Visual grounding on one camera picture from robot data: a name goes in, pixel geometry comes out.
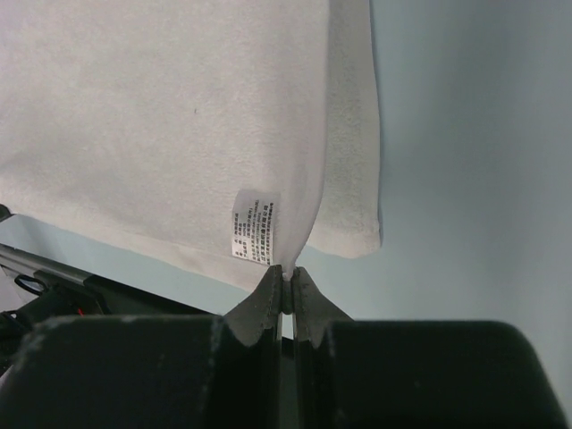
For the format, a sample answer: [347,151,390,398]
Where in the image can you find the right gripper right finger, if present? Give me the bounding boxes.
[291,268,568,428]

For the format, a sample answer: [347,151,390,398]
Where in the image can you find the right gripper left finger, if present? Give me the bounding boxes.
[1,266,282,428]

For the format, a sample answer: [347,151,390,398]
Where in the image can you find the white towel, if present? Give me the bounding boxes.
[1,1,382,290]

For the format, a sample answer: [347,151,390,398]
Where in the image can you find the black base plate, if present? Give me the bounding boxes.
[1,271,207,371]

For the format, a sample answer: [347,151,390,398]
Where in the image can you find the aluminium frame rail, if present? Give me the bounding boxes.
[1,244,92,284]

